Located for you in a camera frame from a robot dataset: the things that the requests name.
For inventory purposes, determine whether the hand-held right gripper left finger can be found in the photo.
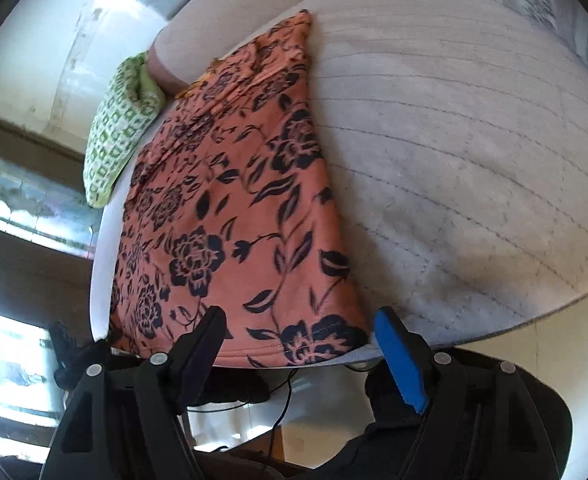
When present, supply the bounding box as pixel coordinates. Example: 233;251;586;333
39;305;227;480

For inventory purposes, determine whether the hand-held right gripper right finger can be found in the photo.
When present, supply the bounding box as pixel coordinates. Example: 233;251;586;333
373;306;573;480

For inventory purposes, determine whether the orange floral garment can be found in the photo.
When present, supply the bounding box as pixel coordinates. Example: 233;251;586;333
108;9;372;368

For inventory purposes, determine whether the dark cloth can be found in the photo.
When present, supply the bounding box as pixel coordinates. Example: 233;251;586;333
49;322;110;391

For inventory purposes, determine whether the quilted grey bed cover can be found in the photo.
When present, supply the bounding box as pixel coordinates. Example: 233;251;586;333
89;0;588;361

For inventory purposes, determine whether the green patterned pillow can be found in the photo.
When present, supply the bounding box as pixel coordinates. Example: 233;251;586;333
83;52;165;208

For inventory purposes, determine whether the pink bolster pillow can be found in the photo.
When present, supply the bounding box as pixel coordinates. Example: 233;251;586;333
146;22;199;96

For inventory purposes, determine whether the black cable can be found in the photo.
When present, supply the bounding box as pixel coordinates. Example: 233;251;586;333
266;367;297;461

